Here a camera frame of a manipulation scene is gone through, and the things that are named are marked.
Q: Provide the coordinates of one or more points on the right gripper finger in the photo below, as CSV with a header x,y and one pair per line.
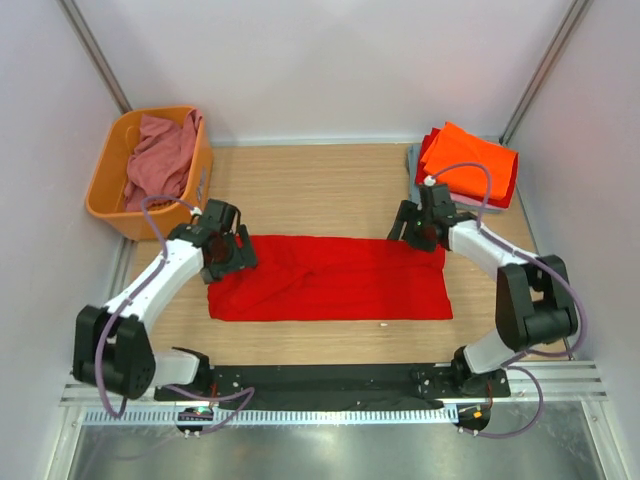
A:
x,y
421,236
404,223

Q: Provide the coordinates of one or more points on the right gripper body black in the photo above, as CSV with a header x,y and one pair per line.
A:
x,y
424,215

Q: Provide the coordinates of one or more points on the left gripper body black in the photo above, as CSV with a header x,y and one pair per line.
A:
x,y
227,237

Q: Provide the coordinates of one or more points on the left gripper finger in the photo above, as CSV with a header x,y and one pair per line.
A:
x,y
213,272
246,249

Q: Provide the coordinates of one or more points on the red t shirt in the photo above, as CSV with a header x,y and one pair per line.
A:
x,y
312,278

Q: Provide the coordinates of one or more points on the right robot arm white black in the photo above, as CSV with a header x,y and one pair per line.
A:
x,y
534,301

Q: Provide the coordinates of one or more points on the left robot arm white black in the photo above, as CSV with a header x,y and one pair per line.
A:
x,y
112,348

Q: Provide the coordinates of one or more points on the folded pink shirt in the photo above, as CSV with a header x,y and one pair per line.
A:
x,y
466,201

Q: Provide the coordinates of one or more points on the folded orange shirt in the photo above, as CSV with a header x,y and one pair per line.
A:
x,y
467,155

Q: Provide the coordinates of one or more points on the folded red shirt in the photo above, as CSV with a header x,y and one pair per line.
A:
x,y
502,200

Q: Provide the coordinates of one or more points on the pink crumpled shirt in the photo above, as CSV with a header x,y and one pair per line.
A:
x,y
160,162

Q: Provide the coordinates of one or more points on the orange plastic basket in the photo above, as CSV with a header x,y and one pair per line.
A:
x,y
105,196

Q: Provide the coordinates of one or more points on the right corner aluminium profile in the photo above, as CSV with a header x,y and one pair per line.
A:
x,y
570,22

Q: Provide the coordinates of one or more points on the corner aluminium profile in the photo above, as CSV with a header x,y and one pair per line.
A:
x,y
570,22
93,50

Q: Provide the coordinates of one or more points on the left corner aluminium profile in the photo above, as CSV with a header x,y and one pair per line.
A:
x,y
93,50

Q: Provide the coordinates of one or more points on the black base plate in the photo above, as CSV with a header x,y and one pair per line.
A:
x,y
373,387

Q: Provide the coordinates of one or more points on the slotted cable duct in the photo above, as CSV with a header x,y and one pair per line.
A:
x,y
181,415

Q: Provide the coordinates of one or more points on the aluminium rail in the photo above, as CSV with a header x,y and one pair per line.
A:
x,y
561,380

